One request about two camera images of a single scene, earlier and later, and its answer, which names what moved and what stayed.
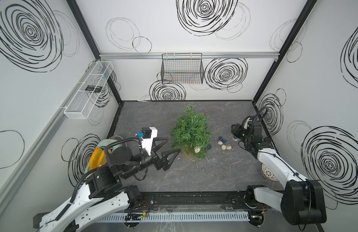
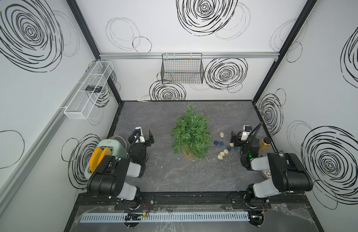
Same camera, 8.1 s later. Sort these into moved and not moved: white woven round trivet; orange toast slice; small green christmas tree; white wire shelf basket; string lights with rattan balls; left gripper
Moved: left gripper; string lights with rattan balls
Not moved: orange toast slice; white wire shelf basket; white woven round trivet; small green christmas tree
